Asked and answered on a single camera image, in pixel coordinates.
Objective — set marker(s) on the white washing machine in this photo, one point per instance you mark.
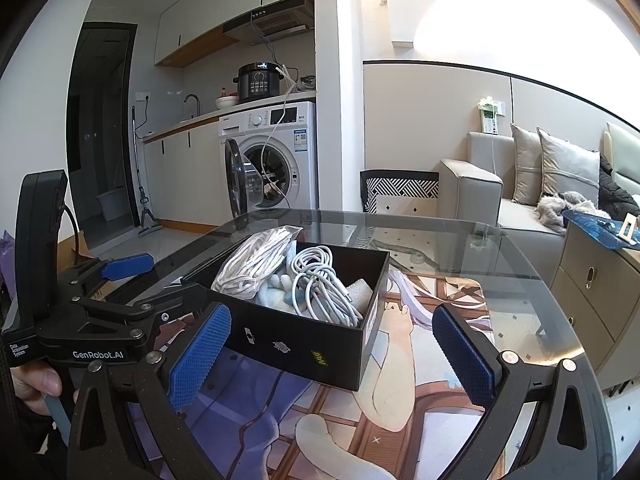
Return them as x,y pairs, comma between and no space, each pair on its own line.
300,160

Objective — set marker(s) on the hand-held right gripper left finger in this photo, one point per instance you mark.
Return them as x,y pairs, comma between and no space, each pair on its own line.
200,355

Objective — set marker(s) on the white lower kitchen cabinets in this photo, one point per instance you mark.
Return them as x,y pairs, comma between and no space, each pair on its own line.
190,175

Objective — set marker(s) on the patterned storage stool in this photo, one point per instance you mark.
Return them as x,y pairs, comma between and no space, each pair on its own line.
400,187

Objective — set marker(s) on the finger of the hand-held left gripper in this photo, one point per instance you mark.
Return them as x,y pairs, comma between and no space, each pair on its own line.
170,302
127,266

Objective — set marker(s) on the grey bucket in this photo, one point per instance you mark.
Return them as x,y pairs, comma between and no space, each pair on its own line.
111,205

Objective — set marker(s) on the person's left hand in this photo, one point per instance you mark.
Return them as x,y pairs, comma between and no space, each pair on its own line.
37,385

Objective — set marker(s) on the grey throw pillow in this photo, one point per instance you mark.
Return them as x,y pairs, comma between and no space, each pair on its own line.
525,165
570,170

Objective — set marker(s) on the white upper kitchen cabinets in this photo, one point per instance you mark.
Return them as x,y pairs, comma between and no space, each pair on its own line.
210,10

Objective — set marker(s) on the black jacket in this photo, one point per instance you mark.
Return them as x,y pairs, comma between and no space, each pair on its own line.
617,190

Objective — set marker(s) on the white kitchen cabinets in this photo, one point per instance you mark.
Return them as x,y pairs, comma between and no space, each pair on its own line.
190,175
210,10

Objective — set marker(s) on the kitchen faucet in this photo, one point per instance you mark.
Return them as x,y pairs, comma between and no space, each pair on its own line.
198,107

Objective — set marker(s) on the black pressure cooker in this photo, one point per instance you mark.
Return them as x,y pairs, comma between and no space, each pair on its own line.
257,82

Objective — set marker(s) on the black cardboard box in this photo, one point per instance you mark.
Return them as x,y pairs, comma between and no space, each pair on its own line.
300,345

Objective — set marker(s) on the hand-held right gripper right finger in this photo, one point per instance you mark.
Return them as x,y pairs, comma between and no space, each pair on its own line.
462,355

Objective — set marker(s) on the blue mat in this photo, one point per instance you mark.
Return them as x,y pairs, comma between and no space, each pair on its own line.
590,225

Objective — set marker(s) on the beige cabinet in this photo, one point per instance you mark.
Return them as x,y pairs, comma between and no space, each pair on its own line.
590,300

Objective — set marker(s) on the purple plastic bag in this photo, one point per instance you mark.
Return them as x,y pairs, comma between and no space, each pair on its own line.
6,255

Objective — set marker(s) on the floor mop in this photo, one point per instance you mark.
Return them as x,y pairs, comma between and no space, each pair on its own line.
149,220

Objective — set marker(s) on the beige sofa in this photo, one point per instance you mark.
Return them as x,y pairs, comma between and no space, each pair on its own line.
470,190

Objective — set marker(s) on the grey fur cloth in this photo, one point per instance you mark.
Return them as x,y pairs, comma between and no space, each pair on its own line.
555,210

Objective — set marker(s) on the white and blue plush toy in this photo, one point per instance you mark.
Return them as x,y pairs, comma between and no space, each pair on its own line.
277,295

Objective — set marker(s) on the dark glass door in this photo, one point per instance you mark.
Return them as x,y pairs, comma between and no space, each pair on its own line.
95,110

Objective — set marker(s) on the range hood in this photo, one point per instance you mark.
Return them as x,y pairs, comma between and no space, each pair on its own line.
275,22

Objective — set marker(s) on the small white frame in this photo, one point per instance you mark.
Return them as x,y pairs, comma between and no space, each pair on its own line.
627,230

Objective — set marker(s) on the white bowl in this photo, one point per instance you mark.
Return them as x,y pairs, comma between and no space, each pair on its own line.
227,102

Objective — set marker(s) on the grey sponge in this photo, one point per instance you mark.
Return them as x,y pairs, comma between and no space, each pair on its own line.
361,292

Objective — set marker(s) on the wall-mounted holder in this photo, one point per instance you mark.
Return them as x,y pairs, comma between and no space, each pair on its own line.
489,117

